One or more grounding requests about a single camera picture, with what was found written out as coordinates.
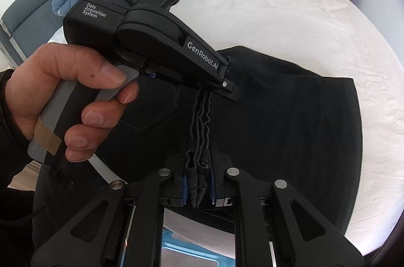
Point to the white bed sheet mattress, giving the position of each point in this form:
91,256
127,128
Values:
330,38

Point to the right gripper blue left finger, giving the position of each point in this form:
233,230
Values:
173,185

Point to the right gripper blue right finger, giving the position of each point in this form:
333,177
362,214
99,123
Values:
221,193

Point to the grey padded headboard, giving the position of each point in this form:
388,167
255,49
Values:
25,26

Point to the light blue plastic stool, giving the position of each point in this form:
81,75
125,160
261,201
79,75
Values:
179,252

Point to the person's left hand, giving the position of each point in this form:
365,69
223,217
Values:
33,83

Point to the black denim pants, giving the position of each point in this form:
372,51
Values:
289,123

